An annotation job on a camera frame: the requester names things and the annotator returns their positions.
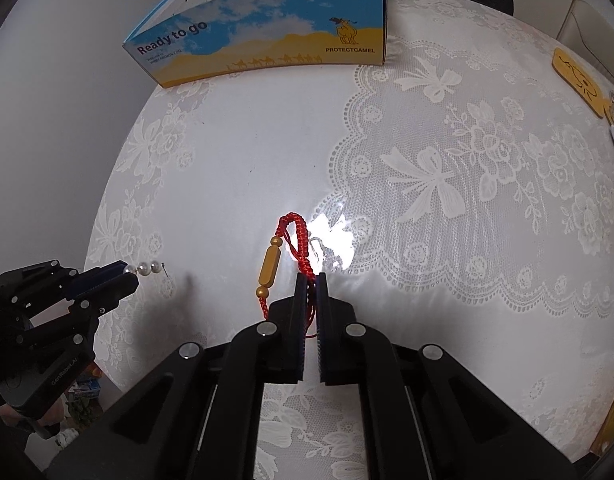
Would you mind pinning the blue white packet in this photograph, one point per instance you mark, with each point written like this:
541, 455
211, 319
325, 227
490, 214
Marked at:
86, 390

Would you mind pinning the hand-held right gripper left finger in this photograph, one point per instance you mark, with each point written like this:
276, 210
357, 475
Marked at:
292, 320

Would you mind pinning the wooden coaster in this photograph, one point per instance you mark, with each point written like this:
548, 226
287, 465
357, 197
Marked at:
577, 77

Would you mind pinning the beige chair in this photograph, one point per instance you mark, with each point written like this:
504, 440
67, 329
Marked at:
594, 25

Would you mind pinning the printed cardboard box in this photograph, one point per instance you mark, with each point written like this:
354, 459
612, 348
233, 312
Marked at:
267, 20

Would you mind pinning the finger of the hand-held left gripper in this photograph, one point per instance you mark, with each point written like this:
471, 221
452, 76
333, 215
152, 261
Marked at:
99, 277
112, 294

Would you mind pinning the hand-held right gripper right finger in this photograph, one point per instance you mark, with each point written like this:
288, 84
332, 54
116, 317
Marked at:
329, 320

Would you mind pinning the person's left hand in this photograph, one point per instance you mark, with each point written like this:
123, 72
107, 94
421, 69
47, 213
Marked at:
7, 413

